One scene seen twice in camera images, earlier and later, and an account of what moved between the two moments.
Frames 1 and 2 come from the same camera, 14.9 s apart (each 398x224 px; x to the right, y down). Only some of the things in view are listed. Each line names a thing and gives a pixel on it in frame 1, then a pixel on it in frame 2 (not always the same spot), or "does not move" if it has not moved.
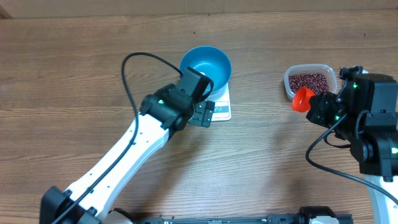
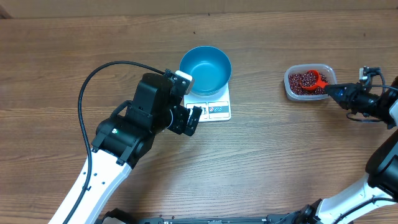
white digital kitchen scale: x=221 y=111 does not move
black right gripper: x=321 y=107 to x=347 y=96
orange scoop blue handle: x=301 y=99 to x=319 y=83
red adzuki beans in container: x=318 y=83 does not move
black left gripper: x=204 y=112 to x=182 y=116
